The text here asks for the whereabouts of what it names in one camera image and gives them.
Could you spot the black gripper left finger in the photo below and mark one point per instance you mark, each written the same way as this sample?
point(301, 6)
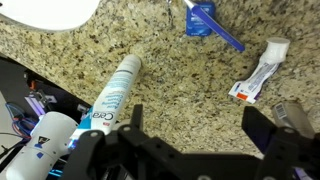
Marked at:
point(137, 116)

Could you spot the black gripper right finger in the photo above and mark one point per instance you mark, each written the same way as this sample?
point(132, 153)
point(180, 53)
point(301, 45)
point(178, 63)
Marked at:
point(258, 123)

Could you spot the blue and white toothbrush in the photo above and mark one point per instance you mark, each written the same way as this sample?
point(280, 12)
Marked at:
point(216, 26)

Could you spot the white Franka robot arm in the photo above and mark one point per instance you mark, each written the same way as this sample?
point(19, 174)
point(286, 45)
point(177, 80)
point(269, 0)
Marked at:
point(40, 146)

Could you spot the white oval sink basin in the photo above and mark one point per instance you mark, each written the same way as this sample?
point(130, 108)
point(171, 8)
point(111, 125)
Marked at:
point(46, 13)

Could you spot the white CeraVe cleanser tube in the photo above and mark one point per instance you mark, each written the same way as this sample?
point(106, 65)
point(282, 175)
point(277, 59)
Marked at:
point(115, 93)

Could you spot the small white toothpaste tube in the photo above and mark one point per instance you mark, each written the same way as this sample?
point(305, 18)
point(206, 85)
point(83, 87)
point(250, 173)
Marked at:
point(260, 75)

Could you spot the aluminium robot mounting base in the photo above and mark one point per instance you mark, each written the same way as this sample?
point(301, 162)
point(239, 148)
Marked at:
point(36, 101)

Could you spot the blue dental floss box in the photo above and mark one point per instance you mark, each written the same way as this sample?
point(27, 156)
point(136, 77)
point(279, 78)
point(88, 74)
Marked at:
point(196, 25)

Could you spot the black robot cart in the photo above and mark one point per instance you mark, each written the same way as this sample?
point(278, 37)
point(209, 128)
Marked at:
point(13, 76)

